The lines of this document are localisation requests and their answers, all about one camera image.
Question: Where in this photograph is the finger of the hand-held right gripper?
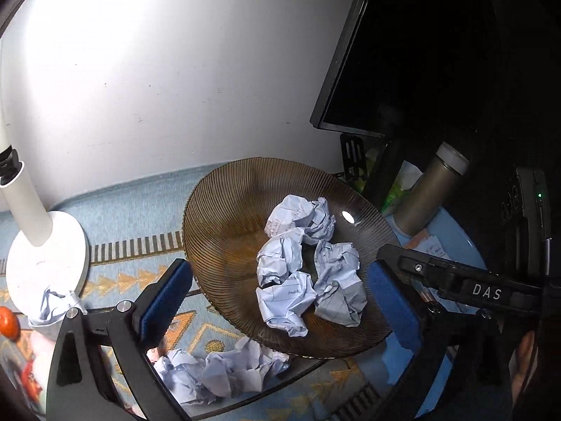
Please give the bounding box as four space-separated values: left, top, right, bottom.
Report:
377 244 545 314

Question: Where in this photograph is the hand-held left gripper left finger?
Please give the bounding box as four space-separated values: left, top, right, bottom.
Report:
46 259 194 421

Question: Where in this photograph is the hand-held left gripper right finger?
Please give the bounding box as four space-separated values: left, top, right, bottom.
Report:
367 261 514 421

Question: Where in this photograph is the white paper ball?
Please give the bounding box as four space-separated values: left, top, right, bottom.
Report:
256 232 323 290
204 338 291 397
27 288 84 327
264 195 337 246
313 240 368 327
255 272 317 338
153 348 215 406

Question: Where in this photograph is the brown ribbed glass plate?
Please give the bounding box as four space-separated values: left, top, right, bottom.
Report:
182 156 401 359

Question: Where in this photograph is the red snack packet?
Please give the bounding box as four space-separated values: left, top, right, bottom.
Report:
15 329 55 413

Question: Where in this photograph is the person's right hand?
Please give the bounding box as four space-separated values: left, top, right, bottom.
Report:
513 329 539 406

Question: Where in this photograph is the handwritten notebook page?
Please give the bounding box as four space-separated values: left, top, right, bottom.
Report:
403 232 452 261

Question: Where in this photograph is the champagne metal thermos bottle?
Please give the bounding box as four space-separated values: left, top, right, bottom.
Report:
393 141 469 235

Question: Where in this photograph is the blue patterned table mat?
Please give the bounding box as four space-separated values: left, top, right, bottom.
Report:
0 164 382 421

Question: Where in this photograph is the green tissue pack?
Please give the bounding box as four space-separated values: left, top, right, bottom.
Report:
364 149 424 213

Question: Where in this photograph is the white desk lamp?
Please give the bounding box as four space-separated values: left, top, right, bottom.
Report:
0 31 90 321

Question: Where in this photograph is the small orange tangerine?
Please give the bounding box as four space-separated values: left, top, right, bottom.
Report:
0 307 21 341

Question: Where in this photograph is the black computer monitor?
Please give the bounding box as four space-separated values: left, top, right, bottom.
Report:
310 0 496 141

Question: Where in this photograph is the black perforated monitor bracket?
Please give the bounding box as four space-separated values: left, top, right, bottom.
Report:
339 133 366 182

